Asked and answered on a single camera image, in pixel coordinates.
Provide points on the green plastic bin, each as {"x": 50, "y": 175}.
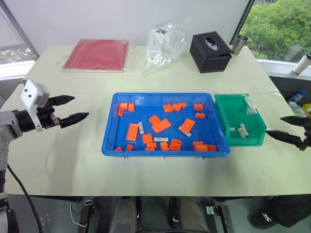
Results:
{"x": 239, "y": 116}

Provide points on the black rounded bag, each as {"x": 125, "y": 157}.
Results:
{"x": 281, "y": 211}

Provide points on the black leather tissue box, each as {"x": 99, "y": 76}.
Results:
{"x": 209, "y": 54}

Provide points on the blue plastic tray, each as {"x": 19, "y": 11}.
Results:
{"x": 175, "y": 123}

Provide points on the white carton in bag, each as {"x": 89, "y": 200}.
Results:
{"x": 154, "y": 46}

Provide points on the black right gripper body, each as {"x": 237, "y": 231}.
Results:
{"x": 308, "y": 136}

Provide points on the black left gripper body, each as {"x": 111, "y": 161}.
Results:
{"x": 46, "y": 115}

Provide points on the clear plastic bag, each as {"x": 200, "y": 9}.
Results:
{"x": 167, "y": 48}

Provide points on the grey metal cup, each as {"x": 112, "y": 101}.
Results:
{"x": 239, "y": 44}

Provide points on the beige rounded shape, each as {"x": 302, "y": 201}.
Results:
{"x": 193, "y": 214}
{"x": 122, "y": 216}

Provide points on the clear label card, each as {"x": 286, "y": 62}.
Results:
{"x": 251, "y": 108}

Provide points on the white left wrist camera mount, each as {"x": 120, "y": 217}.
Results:
{"x": 30, "y": 93}

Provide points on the white insulated bottle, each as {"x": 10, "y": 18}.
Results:
{"x": 302, "y": 63}

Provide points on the red folder in plastic sleeve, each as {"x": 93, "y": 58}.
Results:
{"x": 97, "y": 54}

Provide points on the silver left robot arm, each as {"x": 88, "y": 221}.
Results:
{"x": 8, "y": 126}

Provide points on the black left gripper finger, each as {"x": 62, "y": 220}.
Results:
{"x": 73, "y": 118}
{"x": 62, "y": 99}

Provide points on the clear plastic water bottle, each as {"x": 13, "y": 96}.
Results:
{"x": 297, "y": 96}

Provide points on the silver metal bracket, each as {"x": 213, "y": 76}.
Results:
{"x": 88, "y": 202}
{"x": 212, "y": 210}

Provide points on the yellow object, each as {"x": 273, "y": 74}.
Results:
{"x": 307, "y": 108}

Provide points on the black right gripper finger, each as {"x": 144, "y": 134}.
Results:
{"x": 286, "y": 138}
{"x": 296, "y": 120}

